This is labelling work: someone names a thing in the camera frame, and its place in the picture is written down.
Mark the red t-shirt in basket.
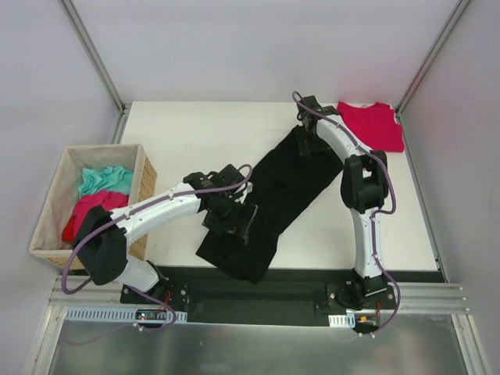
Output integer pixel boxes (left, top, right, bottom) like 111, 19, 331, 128
62, 190, 130, 242

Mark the right aluminium frame post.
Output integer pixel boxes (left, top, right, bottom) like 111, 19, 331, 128
395, 0, 473, 119

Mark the aluminium frame post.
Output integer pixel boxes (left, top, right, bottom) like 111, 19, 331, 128
395, 0, 473, 119
59, 0, 128, 115

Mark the right white cable duct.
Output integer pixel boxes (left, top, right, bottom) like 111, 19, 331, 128
328, 313, 380, 328

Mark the left white cable duct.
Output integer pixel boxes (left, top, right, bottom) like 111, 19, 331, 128
66, 306, 188, 324

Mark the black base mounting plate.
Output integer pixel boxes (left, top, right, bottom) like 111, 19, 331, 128
120, 263, 396, 324

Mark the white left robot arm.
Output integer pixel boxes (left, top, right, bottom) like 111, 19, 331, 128
73, 164, 258, 304

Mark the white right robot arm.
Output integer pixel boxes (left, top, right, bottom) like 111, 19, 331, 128
292, 91, 391, 309

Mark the left aluminium frame post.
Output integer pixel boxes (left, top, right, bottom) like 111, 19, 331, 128
59, 0, 128, 115

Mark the folded red t-shirt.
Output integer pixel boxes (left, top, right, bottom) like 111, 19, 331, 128
337, 102, 405, 153

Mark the aluminium front rail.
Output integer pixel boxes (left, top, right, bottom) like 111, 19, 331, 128
48, 277, 472, 315

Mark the black flower print t-shirt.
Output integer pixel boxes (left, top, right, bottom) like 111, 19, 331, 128
196, 127, 343, 284

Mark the teal t-shirt in basket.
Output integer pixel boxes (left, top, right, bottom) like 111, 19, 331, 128
77, 166, 134, 197

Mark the wicker laundry basket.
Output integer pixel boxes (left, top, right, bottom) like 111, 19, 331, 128
29, 144, 157, 268

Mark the white cable duct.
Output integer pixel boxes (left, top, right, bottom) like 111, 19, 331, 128
328, 313, 380, 328
66, 306, 188, 324

